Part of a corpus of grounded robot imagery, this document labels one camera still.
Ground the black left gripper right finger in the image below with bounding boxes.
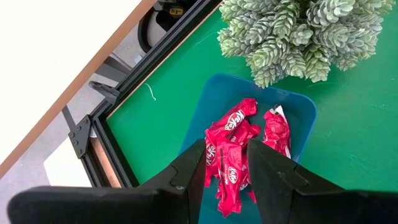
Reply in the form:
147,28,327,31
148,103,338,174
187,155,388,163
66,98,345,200
247,138,398,224

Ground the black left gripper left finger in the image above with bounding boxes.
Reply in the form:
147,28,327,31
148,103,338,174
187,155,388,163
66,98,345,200
7,138,206,224

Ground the green table mat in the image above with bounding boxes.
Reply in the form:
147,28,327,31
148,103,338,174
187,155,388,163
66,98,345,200
105,0,398,224

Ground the white thread scrap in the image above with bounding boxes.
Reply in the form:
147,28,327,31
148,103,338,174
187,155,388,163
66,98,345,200
144,83,157,102

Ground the blue plastic bin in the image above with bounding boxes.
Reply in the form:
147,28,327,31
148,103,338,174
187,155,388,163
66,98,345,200
178,73,318,224

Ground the artificial pale green succulent plant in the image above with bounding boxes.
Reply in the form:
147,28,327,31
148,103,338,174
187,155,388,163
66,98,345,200
216,0,396,89

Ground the light wooden desk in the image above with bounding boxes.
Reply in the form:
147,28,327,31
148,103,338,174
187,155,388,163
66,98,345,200
0,0,158,180

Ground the black round device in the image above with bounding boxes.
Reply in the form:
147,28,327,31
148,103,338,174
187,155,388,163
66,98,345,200
137,0,200,54

